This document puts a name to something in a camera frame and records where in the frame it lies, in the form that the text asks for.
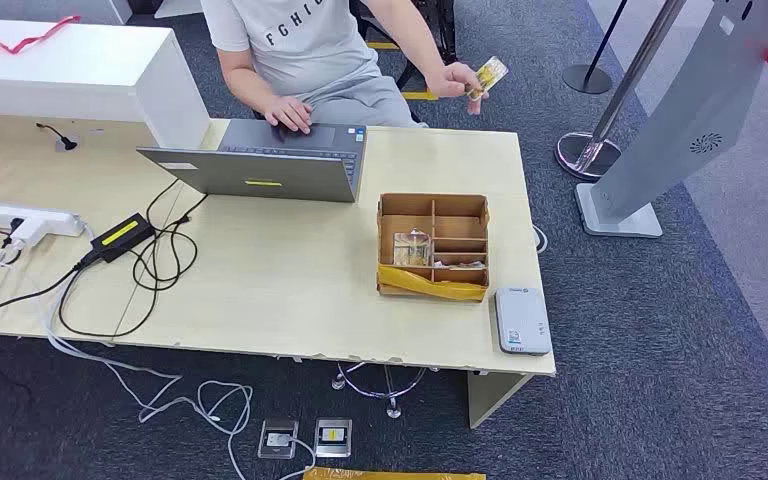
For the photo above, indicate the person's right hand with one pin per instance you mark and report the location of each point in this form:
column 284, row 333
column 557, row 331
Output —
column 290, row 114

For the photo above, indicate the person's left hand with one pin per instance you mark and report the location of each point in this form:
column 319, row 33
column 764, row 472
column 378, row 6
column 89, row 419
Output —
column 450, row 79

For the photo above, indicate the person's right forearm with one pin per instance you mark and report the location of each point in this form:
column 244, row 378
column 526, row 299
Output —
column 245, row 83

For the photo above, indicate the person's left forearm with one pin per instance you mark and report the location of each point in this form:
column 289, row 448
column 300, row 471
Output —
column 410, row 33

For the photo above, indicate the person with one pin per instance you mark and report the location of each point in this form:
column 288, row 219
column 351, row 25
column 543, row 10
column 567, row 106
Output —
column 304, row 53

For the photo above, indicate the clear-sleeved key card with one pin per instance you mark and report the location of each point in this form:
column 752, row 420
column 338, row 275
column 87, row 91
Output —
column 412, row 252

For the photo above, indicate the white key card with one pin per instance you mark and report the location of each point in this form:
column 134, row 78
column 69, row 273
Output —
column 460, row 265

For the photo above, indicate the white card reader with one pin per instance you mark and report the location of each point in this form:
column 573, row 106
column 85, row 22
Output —
column 523, row 318

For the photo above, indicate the black chair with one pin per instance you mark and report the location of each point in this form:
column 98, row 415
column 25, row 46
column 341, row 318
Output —
column 407, row 78

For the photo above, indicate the grey laptop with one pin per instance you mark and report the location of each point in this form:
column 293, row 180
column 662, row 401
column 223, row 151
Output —
column 258, row 175

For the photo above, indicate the cardboard divided box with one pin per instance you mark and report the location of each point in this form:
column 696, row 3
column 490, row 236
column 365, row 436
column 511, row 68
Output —
column 410, row 208

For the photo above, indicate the wooden desk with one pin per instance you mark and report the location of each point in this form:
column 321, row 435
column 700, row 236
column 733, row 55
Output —
column 291, row 285

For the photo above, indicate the black power adapter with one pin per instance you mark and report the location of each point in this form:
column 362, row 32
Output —
column 119, row 235

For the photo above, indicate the white counter block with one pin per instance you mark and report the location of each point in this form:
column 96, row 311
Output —
column 59, row 66

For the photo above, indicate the grey kiosk stand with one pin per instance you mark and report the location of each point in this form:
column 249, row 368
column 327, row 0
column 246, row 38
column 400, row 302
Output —
column 689, row 99

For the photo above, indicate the red ribbon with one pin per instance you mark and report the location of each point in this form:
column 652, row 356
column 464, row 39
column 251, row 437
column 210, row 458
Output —
column 45, row 34

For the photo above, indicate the white plug adapter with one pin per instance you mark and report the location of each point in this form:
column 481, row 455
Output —
column 29, row 232

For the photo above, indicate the white power strip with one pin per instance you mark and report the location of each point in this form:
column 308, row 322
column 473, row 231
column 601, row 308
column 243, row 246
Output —
column 0, row 215

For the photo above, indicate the chrome stool base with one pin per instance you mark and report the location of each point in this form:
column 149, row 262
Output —
column 394, row 412

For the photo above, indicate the floor socket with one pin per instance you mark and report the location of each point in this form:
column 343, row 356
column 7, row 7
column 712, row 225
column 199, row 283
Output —
column 278, row 438
column 333, row 437

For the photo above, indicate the yellow floor tape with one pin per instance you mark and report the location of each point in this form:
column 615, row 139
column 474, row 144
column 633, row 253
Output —
column 390, row 475

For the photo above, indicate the black stanchion post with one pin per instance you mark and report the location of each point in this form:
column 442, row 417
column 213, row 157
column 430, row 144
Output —
column 586, row 79

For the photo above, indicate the chrome stanchion post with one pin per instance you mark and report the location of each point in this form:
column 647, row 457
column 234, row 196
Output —
column 586, row 156

